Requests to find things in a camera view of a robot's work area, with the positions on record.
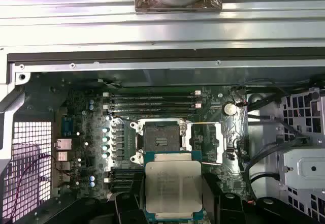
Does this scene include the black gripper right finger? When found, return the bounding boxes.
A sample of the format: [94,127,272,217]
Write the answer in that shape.
[202,173,317,224]

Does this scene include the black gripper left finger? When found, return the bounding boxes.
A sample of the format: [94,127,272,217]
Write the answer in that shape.
[43,173,147,224]

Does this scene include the silver CPU green substrate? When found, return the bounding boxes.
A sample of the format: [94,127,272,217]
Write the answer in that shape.
[143,150,203,221]

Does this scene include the metal socket cover frame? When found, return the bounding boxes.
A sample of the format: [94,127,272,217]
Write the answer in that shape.
[191,121,224,165]

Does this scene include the RAM slot white clips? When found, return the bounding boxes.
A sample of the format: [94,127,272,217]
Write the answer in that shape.
[104,176,139,185]
[103,89,202,101]
[103,103,203,112]

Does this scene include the RAM slot black clips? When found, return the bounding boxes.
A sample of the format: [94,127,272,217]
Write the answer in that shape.
[108,109,198,117]
[111,169,143,178]
[103,99,202,107]

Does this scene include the CPU socket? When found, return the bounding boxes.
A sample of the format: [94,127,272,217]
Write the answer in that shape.
[129,118,192,164]

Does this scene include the grey voltage regulator block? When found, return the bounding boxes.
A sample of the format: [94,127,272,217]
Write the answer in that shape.
[108,120,126,173]

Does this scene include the metal network port block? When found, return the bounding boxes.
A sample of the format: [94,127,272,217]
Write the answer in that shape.
[57,138,72,150]

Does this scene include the round silver coin battery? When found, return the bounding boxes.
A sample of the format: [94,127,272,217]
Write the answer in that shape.
[222,102,237,116]

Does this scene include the blue serial port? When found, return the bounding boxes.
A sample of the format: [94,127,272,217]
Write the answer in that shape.
[61,117,75,136]

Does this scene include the green motherboard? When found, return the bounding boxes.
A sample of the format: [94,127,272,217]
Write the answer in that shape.
[54,85,248,224]

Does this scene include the perforated silver drive cage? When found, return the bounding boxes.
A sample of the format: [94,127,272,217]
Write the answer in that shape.
[279,86,325,224]

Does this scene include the black and silver PC case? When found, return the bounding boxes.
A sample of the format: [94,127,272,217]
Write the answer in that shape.
[0,47,325,224]

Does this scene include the black cable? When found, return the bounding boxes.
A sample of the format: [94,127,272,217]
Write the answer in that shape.
[250,172,283,202]

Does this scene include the silver drive bracket with hole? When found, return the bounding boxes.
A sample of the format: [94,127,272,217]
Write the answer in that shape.
[283,149,325,184]

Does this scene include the thin red wire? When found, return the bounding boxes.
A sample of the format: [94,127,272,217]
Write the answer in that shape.
[9,151,53,221]

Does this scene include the black connector with wires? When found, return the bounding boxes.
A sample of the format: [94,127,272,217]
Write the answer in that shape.
[230,86,249,108]

